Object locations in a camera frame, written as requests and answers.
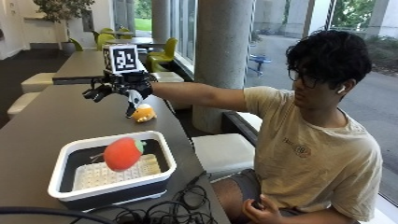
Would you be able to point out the small orange soft toy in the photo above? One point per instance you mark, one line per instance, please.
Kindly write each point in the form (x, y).
(146, 113)

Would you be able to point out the long dark table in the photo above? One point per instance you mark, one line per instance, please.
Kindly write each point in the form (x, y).
(83, 65)

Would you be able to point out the white cushioned stool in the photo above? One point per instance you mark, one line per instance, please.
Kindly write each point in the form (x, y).
(38, 81)
(224, 154)
(168, 76)
(23, 104)

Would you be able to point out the white marker cube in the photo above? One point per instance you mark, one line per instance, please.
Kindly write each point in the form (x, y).
(122, 59)

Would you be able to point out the green chair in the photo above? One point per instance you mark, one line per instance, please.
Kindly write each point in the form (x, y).
(104, 39)
(78, 45)
(164, 56)

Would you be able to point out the red plush apple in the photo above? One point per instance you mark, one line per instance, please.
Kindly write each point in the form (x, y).
(123, 154)

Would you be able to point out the round dark table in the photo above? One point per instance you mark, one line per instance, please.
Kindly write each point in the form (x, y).
(136, 41)

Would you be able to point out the the person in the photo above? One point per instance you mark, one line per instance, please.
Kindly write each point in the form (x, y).
(311, 149)

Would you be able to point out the white and black tub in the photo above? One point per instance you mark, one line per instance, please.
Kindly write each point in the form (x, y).
(162, 174)

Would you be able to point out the white grid tray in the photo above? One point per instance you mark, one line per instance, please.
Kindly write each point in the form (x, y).
(95, 175)

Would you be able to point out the wide concrete column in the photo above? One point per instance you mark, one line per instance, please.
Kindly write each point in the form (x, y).
(222, 56)

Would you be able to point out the potted indoor tree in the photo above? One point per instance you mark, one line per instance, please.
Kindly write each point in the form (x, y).
(62, 12)

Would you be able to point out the thin concrete column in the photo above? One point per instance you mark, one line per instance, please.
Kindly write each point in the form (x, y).
(162, 18)

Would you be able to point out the blue outdoor bench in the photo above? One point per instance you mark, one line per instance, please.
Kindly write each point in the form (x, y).
(259, 60)

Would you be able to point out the white earbud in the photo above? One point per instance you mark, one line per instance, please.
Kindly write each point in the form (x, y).
(341, 90)

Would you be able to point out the black eyeglasses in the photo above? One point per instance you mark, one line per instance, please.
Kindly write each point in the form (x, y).
(307, 79)

